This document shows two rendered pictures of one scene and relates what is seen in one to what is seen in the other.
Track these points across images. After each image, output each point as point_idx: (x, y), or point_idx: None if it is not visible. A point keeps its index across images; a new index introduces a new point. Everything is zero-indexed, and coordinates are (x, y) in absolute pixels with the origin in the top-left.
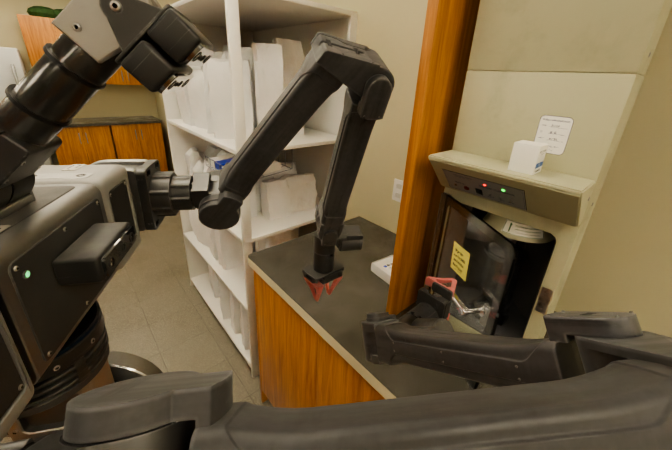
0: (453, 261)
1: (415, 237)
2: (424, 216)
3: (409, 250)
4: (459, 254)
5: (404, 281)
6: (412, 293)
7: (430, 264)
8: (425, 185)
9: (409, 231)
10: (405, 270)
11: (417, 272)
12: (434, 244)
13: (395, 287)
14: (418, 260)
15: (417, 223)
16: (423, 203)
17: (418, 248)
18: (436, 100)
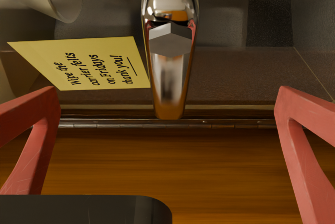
0: (121, 82)
1: (148, 168)
2: (100, 148)
3: (180, 182)
4: (72, 72)
5: (282, 183)
6: (328, 145)
7: (211, 123)
8: (10, 162)
9: (116, 194)
10: (244, 186)
11: (262, 140)
12: (147, 123)
13: (300, 216)
14: (226, 144)
15: (107, 168)
16: (59, 159)
17: (188, 150)
18: None
